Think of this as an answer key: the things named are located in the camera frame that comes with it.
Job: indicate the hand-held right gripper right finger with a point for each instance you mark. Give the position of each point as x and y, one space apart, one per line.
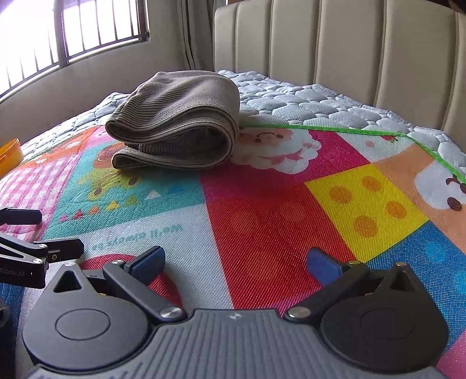
323 265

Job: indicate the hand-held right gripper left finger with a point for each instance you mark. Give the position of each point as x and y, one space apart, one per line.
147 263

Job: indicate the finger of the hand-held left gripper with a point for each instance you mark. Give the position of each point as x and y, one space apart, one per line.
62 249
22 215

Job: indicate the beige striped sweater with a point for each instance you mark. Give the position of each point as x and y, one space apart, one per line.
174 120

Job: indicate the yellow plastic container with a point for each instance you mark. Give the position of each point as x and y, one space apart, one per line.
9 156

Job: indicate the colourful printed blanket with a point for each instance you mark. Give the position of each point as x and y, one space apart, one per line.
273 218

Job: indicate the quilted light blue bed cover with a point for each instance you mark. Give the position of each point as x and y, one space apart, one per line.
309 102

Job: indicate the barred window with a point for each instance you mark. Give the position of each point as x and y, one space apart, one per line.
54 36

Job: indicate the beige padded headboard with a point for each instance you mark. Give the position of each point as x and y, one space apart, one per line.
346 47

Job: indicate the beige curtain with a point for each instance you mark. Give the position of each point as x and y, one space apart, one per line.
194 32

